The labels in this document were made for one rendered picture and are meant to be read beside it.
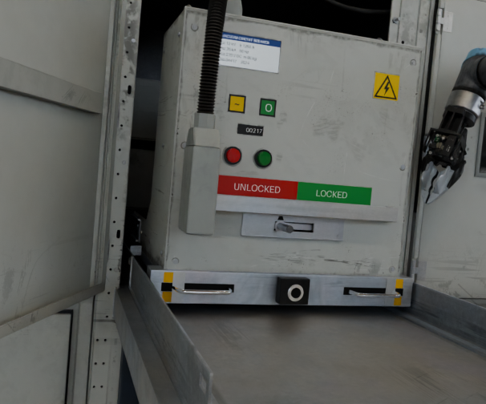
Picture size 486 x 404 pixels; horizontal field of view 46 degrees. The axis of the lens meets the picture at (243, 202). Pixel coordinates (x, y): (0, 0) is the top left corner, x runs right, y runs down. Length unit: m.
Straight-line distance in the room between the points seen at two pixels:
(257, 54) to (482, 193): 0.73
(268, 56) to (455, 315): 0.59
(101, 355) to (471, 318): 0.74
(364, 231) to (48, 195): 0.60
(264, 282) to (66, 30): 0.57
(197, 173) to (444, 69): 0.76
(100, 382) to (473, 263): 0.94
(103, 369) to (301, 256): 0.49
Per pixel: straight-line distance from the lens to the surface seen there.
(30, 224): 0.99
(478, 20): 1.56
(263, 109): 1.07
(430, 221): 1.46
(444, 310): 1.16
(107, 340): 1.26
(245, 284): 1.07
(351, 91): 1.15
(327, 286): 1.14
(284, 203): 1.05
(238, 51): 1.07
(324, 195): 1.12
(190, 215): 0.92
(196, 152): 0.92
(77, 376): 1.29
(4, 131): 0.91
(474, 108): 1.36
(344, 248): 1.15
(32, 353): 1.25
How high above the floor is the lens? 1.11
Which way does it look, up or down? 3 degrees down
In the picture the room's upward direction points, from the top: 5 degrees clockwise
